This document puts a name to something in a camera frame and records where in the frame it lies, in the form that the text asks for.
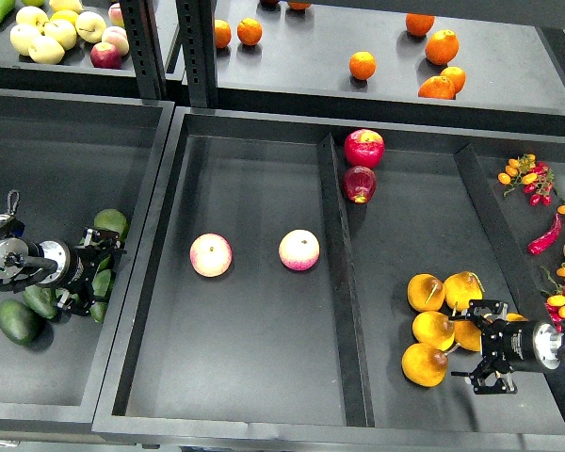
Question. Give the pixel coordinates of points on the black tray divider right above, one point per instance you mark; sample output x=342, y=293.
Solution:
x=509, y=256

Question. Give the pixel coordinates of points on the yellow pear upper left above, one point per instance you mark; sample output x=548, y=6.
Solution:
x=425, y=293

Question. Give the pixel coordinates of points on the pink yellow apple right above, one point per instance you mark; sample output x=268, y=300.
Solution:
x=299, y=250

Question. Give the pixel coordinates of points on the red chili pepper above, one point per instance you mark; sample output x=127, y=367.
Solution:
x=542, y=243

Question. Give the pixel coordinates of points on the pale yellow apple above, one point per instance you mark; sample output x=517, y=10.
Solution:
x=62, y=31
x=21, y=36
x=90, y=26
x=45, y=50
x=33, y=16

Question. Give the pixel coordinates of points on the black left tray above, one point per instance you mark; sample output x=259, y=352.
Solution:
x=70, y=156

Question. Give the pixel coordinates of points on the yellow pear upper right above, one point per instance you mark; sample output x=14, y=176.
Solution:
x=461, y=288

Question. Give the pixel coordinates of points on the black tray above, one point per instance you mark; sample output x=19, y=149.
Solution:
x=70, y=156
x=265, y=357

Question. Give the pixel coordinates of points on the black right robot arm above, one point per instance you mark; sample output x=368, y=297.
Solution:
x=550, y=346

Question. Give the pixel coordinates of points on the black centre tray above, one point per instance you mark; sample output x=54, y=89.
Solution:
x=265, y=357

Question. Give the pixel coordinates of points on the dark avocado far left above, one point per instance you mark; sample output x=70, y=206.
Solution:
x=20, y=324

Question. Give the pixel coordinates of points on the pink yellow apple left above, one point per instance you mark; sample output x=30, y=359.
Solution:
x=210, y=255

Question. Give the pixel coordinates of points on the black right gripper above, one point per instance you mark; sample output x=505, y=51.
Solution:
x=506, y=347

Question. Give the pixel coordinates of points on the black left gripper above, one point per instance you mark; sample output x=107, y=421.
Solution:
x=76, y=294

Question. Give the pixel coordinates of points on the pale yellow apple left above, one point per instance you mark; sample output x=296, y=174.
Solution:
x=21, y=36

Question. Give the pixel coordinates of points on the yellow pear lower left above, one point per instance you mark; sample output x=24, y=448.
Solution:
x=435, y=329

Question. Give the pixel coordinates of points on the pale yellow apple back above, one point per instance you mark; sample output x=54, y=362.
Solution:
x=33, y=16

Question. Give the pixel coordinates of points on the yellow brown pear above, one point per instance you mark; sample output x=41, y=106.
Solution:
x=426, y=365

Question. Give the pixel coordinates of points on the dark red apple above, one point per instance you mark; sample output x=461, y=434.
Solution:
x=359, y=184

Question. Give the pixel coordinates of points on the bright red apple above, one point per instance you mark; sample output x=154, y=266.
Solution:
x=364, y=147

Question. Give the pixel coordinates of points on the cherry tomato bunch top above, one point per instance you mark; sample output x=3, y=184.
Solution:
x=534, y=177

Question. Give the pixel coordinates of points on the yellow pear lower middle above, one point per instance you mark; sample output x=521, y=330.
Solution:
x=467, y=335

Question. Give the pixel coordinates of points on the red apple on shelf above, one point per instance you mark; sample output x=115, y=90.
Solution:
x=105, y=55

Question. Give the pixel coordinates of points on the yellow pear lower right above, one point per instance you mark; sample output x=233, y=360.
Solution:
x=515, y=317

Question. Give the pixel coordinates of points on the pale yellow apple middle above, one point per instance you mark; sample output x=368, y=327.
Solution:
x=62, y=31

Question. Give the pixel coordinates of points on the green avocado middle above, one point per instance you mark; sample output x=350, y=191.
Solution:
x=107, y=263

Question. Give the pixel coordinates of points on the black shelf post left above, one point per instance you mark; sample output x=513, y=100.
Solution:
x=140, y=25

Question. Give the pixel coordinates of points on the pale yellow apple front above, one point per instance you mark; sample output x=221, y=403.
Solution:
x=45, y=50

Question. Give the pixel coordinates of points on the pale yellow apple right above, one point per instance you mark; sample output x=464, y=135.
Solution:
x=90, y=26

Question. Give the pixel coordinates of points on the green avocado top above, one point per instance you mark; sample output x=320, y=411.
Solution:
x=113, y=220

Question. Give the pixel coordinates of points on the pink peach on shelf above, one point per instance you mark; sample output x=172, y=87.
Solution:
x=117, y=36

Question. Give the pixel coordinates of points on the dark avocado beside it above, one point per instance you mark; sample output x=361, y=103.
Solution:
x=41, y=300

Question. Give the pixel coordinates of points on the orange shelf front right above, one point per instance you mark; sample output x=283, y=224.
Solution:
x=438, y=87

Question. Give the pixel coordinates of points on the black shelf post right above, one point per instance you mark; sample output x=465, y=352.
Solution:
x=196, y=30

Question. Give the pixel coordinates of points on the black shelf post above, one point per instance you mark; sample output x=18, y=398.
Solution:
x=140, y=25
x=196, y=30

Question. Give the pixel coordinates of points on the dark green avocado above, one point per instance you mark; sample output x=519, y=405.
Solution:
x=102, y=284

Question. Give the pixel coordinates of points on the pink yellow apple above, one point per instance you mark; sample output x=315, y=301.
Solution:
x=299, y=250
x=210, y=255

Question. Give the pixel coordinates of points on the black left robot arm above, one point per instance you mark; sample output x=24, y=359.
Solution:
x=23, y=262

